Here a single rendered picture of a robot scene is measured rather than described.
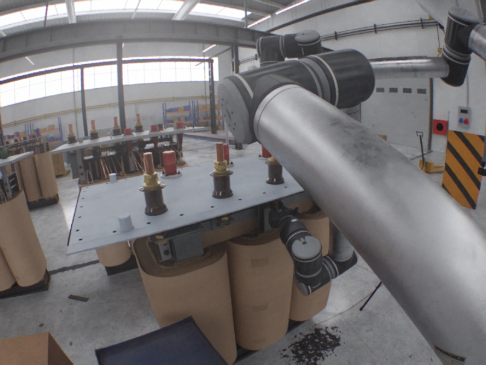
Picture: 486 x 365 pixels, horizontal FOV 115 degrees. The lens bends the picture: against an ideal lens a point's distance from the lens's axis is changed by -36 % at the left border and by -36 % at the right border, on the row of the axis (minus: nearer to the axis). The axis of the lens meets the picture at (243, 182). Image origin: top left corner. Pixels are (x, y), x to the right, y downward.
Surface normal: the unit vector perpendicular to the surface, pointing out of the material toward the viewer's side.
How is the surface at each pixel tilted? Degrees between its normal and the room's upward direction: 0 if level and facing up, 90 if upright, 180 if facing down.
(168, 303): 90
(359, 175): 57
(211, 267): 90
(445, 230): 41
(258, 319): 90
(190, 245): 90
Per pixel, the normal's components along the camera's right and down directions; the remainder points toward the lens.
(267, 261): 0.49, 0.23
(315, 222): 0.04, 0.29
